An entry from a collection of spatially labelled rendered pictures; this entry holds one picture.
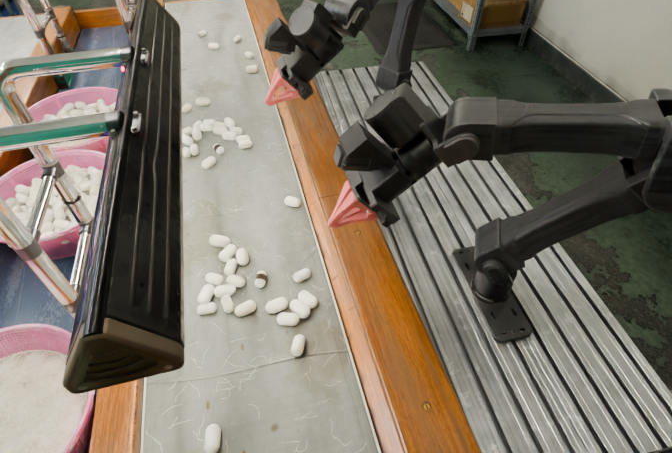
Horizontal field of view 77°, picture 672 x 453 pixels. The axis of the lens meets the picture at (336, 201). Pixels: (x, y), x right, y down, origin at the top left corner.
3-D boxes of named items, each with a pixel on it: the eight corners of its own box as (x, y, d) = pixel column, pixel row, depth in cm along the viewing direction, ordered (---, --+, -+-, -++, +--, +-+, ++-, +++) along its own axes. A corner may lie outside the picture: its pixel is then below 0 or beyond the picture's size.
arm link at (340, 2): (349, 12, 80) (444, -77, 88) (316, 0, 84) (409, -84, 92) (361, 62, 90) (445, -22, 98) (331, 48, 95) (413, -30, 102)
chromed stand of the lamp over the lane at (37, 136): (216, 252, 85) (145, 36, 54) (223, 343, 72) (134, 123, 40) (116, 272, 82) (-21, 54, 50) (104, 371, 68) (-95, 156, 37)
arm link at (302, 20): (311, 42, 76) (343, -20, 75) (280, 28, 80) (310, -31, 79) (341, 68, 86) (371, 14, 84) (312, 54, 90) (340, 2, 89)
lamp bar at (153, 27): (181, 31, 74) (170, -13, 69) (186, 371, 32) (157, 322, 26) (133, 36, 73) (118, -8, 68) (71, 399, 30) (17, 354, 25)
